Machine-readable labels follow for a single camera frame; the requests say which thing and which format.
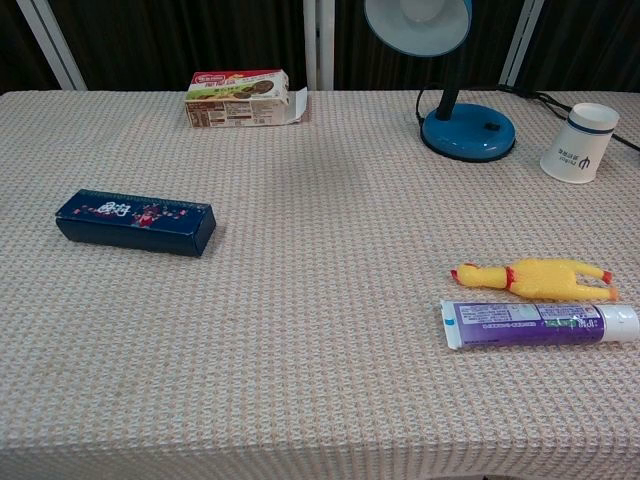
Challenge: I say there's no blue desk lamp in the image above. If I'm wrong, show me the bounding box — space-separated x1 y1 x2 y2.
363 0 518 164

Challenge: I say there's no white paper cup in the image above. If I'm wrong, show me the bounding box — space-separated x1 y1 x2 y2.
539 101 622 186

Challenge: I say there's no black pleated curtain panel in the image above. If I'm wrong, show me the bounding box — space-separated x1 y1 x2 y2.
514 0 640 94
0 0 62 95
47 0 307 92
332 0 524 92

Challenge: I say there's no cookie box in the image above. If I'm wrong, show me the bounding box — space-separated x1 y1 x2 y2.
183 68 310 130

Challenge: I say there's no purple toothpaste tube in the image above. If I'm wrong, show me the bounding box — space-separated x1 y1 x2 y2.
439 299 640 352

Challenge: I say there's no beige woven tablecloth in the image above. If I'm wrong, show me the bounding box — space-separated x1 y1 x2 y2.
0 89 640 480

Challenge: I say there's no yellow rubber chicken toy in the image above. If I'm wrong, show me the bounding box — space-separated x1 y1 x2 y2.
450 257 621 303

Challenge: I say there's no white partition frame post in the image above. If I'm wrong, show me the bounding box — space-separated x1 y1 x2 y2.
301 0 336 92
14 0 89 92
498 0 546 88

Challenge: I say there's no black lamp power cable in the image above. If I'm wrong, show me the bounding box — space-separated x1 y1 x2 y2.
414 82 640 153

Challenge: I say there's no blue glasses case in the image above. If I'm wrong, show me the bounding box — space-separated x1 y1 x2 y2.
54 188 218 259

